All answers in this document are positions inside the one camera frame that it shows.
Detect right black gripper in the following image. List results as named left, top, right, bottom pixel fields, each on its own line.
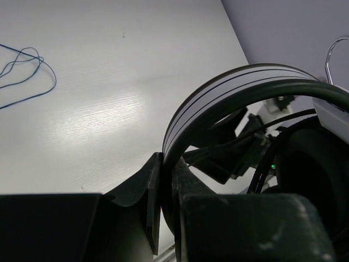
left=183, top=107, right=275, bottom=188

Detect white black headphones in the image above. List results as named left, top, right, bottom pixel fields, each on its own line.
left=162, top=63, right=348, bottom=239

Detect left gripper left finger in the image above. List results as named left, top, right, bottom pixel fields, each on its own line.
left=104, top=153, right=163, bottom=255

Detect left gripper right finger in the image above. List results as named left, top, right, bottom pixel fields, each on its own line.
left=172, top=157, right=215, bottom=261

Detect black headphone cable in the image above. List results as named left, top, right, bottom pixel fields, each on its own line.
left=245, top=108, right=318, bottom=194

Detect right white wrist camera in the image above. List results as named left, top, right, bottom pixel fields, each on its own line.
left=234, top=95, right=297, bottom=137

